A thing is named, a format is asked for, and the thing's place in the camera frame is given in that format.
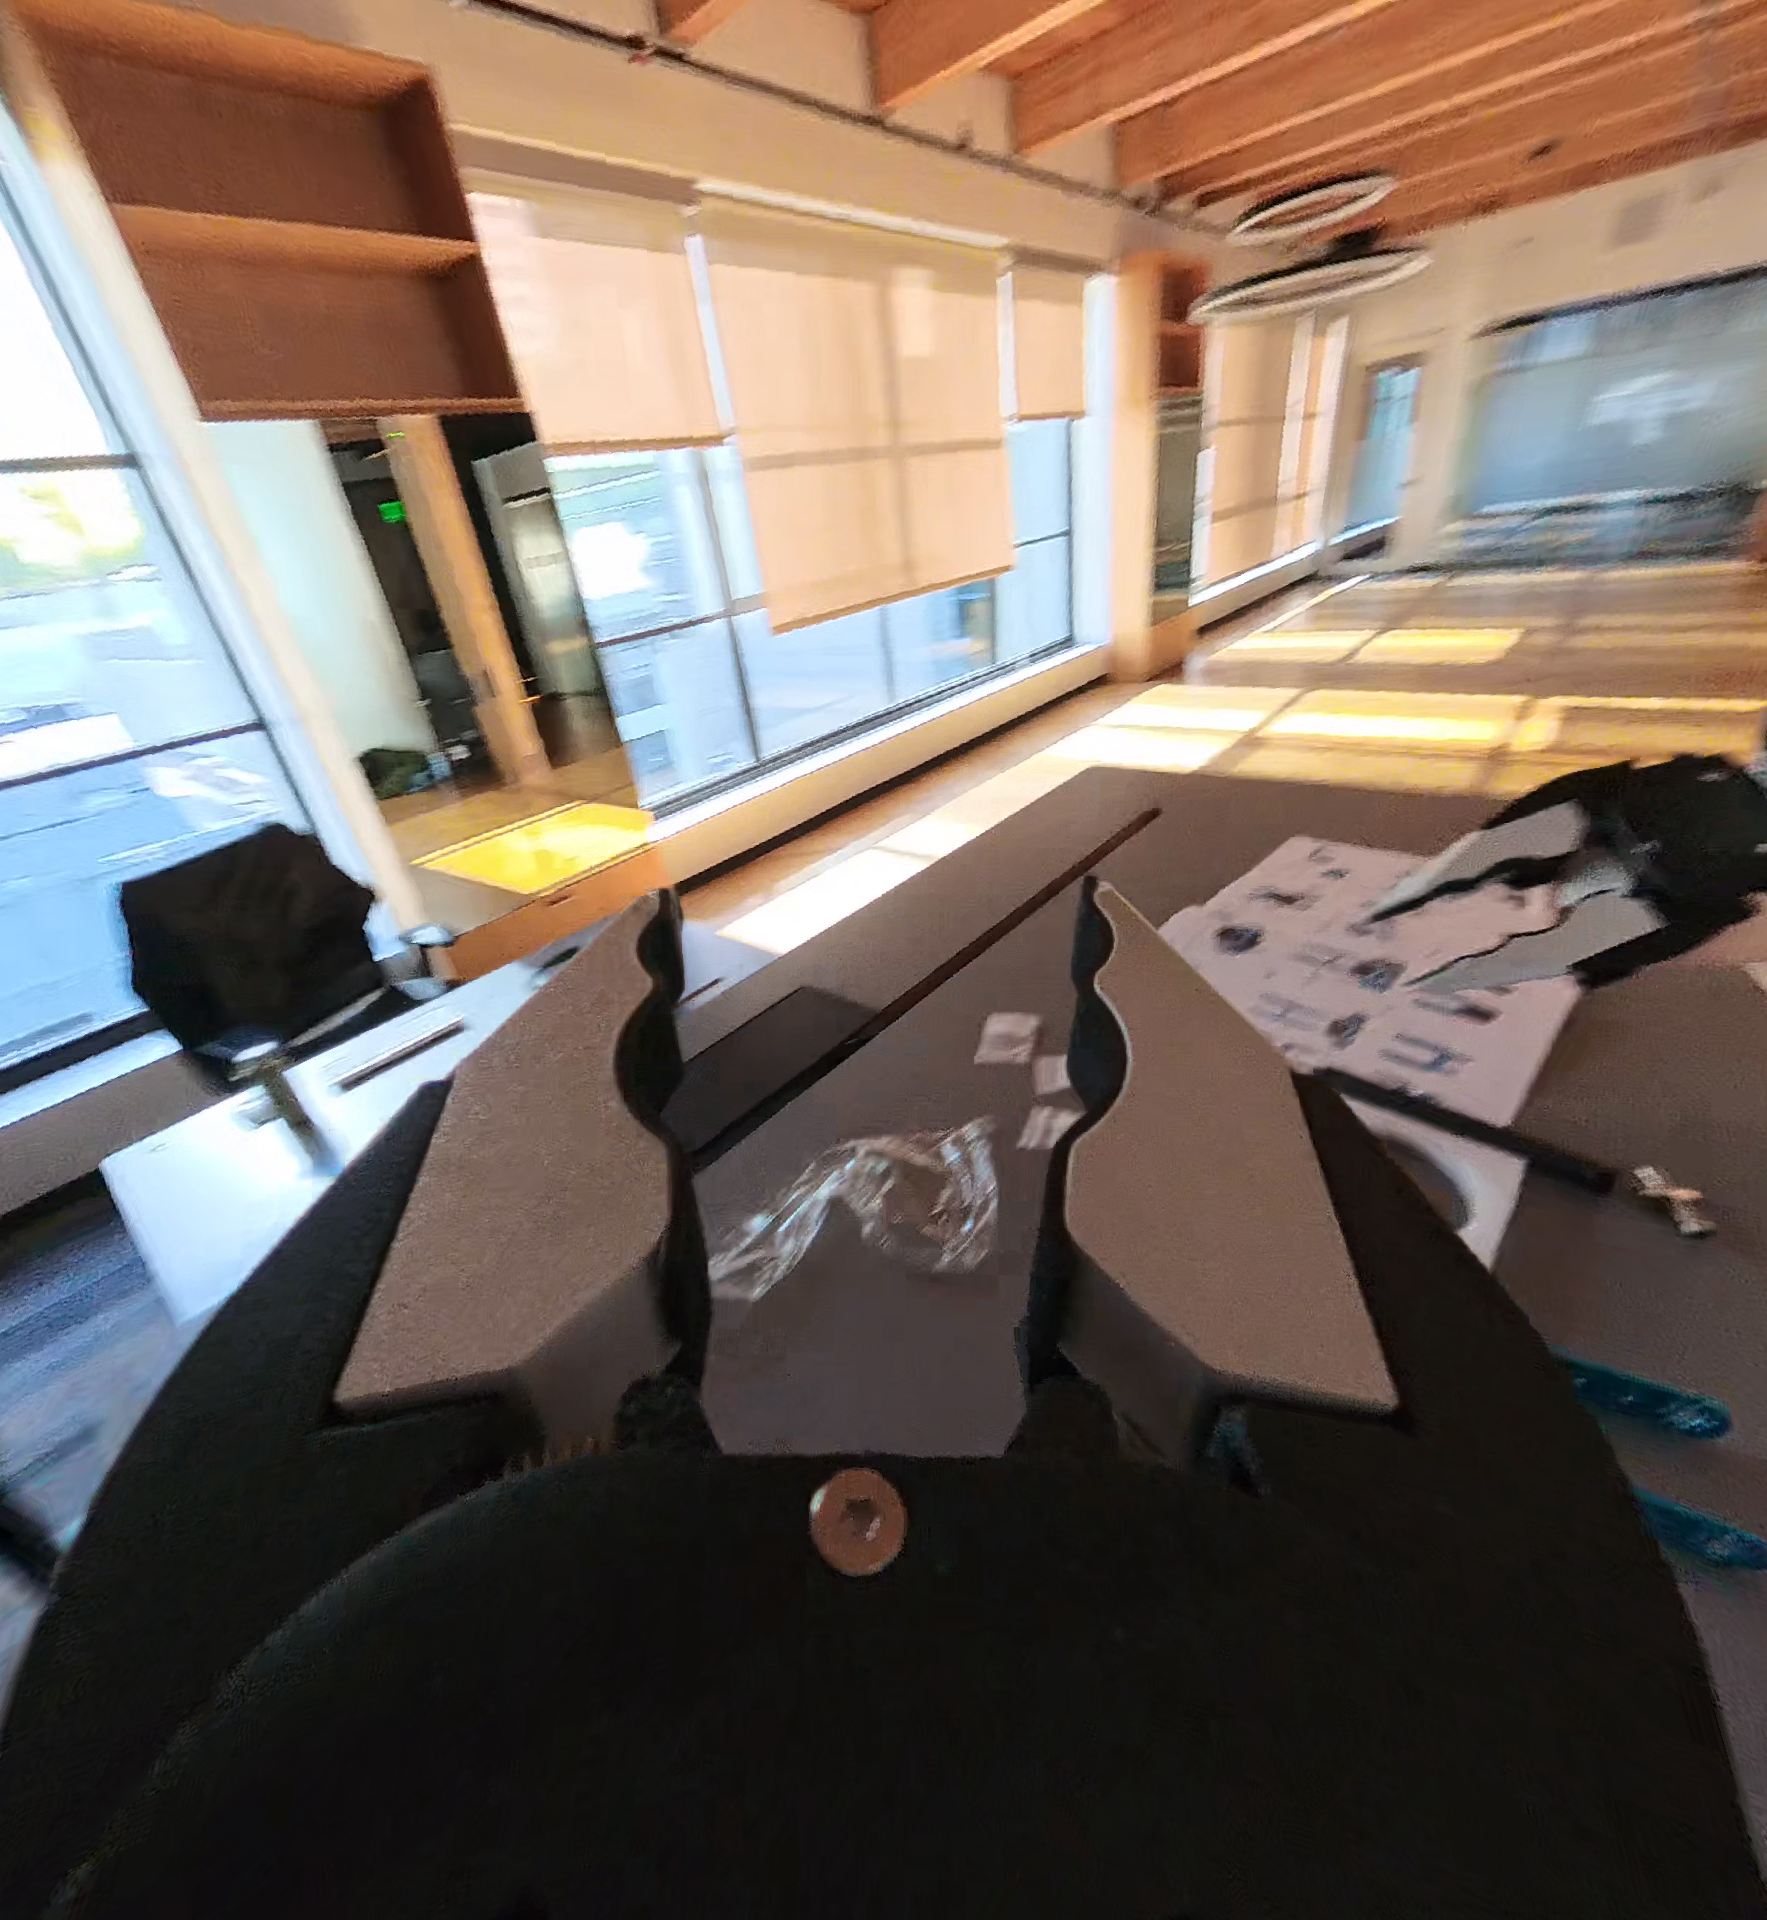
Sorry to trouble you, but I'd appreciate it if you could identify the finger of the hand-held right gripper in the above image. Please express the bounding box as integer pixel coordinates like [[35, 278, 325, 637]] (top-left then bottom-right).
[[1366, 807, 1594, 918], [1399, 891, 1678, 990]]

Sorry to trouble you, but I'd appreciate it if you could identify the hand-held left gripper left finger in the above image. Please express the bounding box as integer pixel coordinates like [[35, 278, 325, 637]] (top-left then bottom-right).
[[334, 884, 717, 1448]]

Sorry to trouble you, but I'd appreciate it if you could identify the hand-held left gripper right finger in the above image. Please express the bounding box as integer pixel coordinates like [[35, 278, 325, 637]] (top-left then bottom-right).
[[1023, 876, 1408, 1418]]

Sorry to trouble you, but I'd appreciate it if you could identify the blue metal bracket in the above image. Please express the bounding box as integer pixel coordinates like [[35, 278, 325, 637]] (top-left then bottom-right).
[[1559, 1350, 1767, 1575]]

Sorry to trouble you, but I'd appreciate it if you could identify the dark grey desk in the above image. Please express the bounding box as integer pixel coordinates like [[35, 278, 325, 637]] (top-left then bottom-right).
[[658, 762, 1767, 1920]]

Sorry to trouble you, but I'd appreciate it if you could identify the neighbouring dark desk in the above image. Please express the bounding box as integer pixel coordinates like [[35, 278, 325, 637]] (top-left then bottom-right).
[[103, 897, 765, 1327]]

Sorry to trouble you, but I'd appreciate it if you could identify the black screwdriver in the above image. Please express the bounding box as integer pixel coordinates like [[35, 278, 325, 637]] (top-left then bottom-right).
[[1324, 1065, 1619, 1199]]

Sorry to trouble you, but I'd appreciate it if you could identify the assembly instruction sheet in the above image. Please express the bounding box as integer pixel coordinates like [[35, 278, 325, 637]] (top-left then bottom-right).
[[1167, 838, 1581, 1129]]

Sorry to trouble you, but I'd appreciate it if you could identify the white foam block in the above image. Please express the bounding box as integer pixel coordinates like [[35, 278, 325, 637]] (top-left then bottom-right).
[[1362, 1110, 1539, 1267]]

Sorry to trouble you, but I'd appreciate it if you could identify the cluster of screw packets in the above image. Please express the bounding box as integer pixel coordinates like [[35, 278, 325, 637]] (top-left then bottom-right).
[[973, 1011, 1088, 1151]]

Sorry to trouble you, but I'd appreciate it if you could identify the small metal cross wrench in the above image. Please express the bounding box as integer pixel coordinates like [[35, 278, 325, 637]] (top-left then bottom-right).
[[1623, 1160, 1720, 1238]]

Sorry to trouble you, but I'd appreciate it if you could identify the crumpled clear plastic wrap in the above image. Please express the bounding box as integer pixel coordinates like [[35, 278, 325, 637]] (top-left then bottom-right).
[[701, 1116, 1005, 1300]]

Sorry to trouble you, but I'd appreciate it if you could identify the low yellow bench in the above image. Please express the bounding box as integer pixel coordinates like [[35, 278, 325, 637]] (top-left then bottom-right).
[[412, 799, 668, 975]]

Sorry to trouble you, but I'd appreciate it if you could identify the black office chair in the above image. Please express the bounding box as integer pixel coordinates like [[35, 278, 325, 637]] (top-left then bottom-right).
[[121, 820, 418, 1083]]

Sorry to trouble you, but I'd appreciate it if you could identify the glass door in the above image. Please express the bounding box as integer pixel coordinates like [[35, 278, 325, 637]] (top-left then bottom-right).
[[1342, 354, 1426, 563]]

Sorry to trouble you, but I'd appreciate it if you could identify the wooden column cabinet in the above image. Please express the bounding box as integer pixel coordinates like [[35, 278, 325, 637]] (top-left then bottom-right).
[[1114, 253, 1214, 679]]

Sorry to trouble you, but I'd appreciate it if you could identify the large glass window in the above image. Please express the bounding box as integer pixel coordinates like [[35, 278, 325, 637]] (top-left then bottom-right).
[[547, 419, 1078, 805]]

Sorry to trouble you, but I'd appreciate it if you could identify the dark doorway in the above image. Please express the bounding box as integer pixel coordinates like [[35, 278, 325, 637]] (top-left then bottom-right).
[[327, 419, 631, 785]]

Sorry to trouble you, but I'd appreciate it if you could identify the beige roller blind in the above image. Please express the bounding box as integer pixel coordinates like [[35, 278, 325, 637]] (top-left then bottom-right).
[[1005, 253, 1096, 422], [470, 189, 735, 452], [698, 200, 1023, 632]]

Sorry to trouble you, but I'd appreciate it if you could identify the tall side window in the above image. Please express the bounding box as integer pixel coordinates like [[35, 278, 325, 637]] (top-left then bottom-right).
[[0, 89, 300, 1083]]

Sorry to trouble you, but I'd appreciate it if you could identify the black desk cable flap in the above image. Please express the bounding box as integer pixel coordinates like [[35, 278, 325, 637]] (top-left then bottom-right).
[[660, 807, 1166, 1160]]

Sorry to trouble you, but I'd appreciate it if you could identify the frosted glass wall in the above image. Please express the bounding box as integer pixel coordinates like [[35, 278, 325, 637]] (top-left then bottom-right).
[[1469, 264, 1767, 526]]

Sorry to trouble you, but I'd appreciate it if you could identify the ring ceiling lamp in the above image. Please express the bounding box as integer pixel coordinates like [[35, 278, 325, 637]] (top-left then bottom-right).
[[1188, 246, 1433, 325], [1228, 172, 1399, 246]]

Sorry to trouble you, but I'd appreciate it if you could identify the wooden wall shelf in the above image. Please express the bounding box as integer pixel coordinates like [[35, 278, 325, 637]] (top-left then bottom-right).
[[14, 0, 526, 422]]

